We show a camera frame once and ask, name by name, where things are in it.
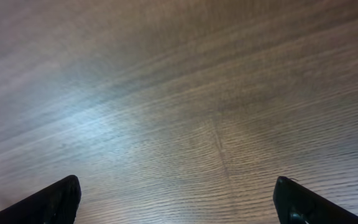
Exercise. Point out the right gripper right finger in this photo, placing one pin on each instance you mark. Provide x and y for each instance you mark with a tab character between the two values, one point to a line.
296	204

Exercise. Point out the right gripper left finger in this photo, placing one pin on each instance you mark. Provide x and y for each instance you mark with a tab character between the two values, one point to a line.
56	204

